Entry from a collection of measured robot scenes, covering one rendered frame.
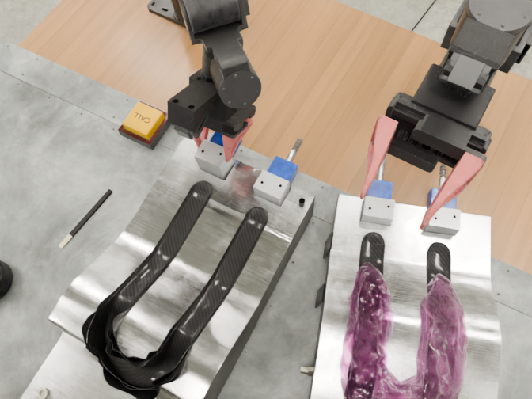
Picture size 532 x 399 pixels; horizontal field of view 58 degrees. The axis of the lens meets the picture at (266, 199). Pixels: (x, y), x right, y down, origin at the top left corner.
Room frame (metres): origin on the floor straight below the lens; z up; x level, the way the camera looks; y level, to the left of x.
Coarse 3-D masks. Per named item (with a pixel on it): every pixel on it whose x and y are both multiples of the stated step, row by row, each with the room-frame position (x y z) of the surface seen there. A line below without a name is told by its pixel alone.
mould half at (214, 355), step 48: (192, 144) 0.44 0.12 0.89; (240, 192) 0.33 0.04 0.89; (144, 240) 0.27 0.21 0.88; (192, 240) 0.26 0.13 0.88; (288, 240) 0.24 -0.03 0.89; (96, 288) 0.19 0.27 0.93; (192, 288) 0.18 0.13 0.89; (240, 288) 0.17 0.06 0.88; (144, 336) 0.11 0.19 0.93; (240, 336) 0.10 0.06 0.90; (48, 384) 0.06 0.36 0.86; (96, 384) 0.06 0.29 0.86; (192, 384) 0.04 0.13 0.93
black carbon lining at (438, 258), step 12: (372, 240) 0.24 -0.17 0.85; (360, 252) 0.22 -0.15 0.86; (372, 252) 0.22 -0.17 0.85; (384, 252) 0.21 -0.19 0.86; (432, 252) 0.20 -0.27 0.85; (444, 252) 0.20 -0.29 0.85; (360, 264) 0.19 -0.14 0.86; (432, 264) 0.18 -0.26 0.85; (444, 264) 0.18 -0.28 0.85; (432, 276) 0.16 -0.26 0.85
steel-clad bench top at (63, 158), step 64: (0, 64) 0.75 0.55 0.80; (0, 128) 0.58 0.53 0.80; (64, 128) 0.57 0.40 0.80; (0, 192) 0.43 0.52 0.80; (64, 192) 0.42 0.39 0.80; (128, 192) 0.40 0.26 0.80; (320, 192) 0.36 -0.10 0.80; (0, 256) 0.30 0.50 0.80; (64, 256) 0.29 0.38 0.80; (320, 256) 0.23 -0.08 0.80; (0, 320) 0.18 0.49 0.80; (512, 320) 0.09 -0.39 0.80; (0, 384) 0.08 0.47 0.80; (256, 384) 0.03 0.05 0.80; (512, 384) -0.01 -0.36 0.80
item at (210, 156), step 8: (216, 136) 0.43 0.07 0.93; (208, 144) 0.41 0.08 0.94; (216, 144) 0.41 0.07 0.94; (240, 144) 0.42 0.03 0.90; (200, 152) 0.39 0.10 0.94; (208, 152) 0.39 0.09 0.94; (216, 152) 0.39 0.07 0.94; (200, 160) 0.38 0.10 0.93; (208, 160) 0.38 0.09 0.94; (216, 160) 0.38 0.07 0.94; (224, 160) 0.38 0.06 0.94; (232, 160) 0.39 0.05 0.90; (200, 168) 0.39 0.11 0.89; (208, 168) 0.38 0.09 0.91; (216, 168) 0.37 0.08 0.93; (224, 168) 0.37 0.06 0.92; (216, 176) 0.37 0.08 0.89; (224, 176) 0.37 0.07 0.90
